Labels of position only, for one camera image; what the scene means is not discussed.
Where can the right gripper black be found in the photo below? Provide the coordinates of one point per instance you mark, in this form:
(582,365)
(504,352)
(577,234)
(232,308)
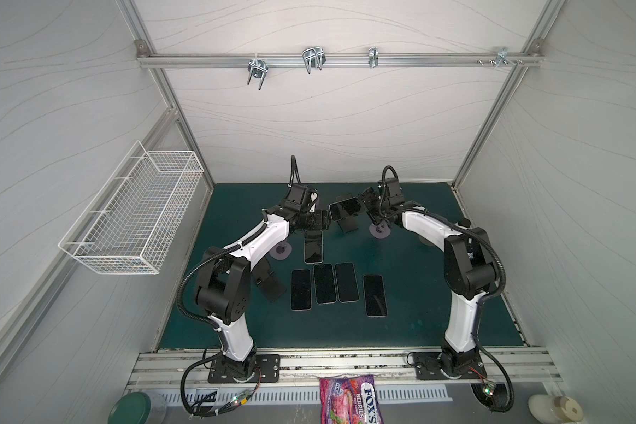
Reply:
(365,202)

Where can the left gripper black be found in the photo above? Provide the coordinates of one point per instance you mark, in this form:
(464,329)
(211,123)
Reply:
(321,222)

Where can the phone silver edge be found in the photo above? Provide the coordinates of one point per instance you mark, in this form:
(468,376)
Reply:
(313,247)

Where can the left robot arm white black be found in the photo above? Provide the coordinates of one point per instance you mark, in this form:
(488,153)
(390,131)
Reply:
(217,290)

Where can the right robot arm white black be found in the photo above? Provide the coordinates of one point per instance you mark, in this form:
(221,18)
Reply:
(471,268)

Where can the small beige bottle black cap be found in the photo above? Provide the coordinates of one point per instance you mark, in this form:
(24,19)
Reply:
(464,222)

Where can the metal hook clamp left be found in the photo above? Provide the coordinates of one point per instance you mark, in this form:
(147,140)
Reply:
(257,69)

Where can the metal hook clamp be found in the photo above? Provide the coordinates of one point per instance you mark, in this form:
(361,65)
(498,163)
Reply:
(313,58)
(502,59)
(257,69)

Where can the metal hook clamp middle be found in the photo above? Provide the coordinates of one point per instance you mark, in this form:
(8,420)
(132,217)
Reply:
(313,58)

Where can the metal hook clamp right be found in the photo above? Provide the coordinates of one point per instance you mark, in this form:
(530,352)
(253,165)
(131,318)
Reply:
(502,59)

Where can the white vented strip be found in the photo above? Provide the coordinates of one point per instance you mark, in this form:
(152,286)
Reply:
(310,395)

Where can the purple Fox's candy bag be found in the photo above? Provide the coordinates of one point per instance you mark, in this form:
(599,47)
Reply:
(350,400)

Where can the aluminium top crossbar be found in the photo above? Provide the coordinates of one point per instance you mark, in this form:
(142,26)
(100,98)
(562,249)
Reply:
(333,60)

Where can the white cup at corner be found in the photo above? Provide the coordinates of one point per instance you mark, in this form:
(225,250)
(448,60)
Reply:
(555,410)

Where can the green round lid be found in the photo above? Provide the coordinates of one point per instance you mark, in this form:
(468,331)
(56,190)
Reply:
(133,408)

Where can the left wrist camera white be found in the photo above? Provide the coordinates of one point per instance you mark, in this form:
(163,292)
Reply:
(314,198)

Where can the metal ring hook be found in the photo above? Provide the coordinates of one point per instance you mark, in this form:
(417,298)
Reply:
(373,57)

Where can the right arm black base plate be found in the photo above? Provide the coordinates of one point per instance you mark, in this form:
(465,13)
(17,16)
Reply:
(426,365)

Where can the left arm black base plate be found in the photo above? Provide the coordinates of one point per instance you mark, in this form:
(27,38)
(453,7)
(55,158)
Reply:
(258,367)

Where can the white wire basket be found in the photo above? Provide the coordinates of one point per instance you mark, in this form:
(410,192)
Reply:
(128,227)

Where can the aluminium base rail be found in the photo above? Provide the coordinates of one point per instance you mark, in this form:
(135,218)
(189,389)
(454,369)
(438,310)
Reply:
(304,367)

